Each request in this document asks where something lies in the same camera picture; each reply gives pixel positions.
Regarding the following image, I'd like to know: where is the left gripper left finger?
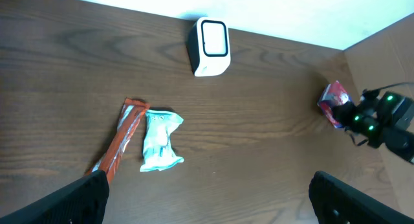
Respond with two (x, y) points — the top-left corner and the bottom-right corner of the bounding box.
(1, 170), (109, 224)

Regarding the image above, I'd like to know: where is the orange brown snack bar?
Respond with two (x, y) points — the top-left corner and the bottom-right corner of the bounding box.
(85, 98), (150, 183)

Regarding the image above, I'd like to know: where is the teal snack packet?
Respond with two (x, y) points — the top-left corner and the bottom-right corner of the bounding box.
(140, 109), (184, 172)

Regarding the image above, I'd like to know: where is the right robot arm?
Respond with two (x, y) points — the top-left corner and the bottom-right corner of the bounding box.
(332, 89), (413, 164)

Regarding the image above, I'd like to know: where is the brown cardboard box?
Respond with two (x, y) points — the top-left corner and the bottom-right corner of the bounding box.
(345, 14), (413, 218)

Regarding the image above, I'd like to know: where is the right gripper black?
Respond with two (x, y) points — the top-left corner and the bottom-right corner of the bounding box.
(332, 89), (383, 149)

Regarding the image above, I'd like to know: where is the red purple snack bag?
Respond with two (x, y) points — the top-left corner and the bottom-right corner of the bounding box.
(317, 81), (352, 129)

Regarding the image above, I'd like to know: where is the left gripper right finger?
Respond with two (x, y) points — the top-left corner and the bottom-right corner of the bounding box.
(309, 171), (413, 224)

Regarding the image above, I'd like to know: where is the right black cable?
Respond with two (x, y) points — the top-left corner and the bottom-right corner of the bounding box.
(364, 82), (414, 94)

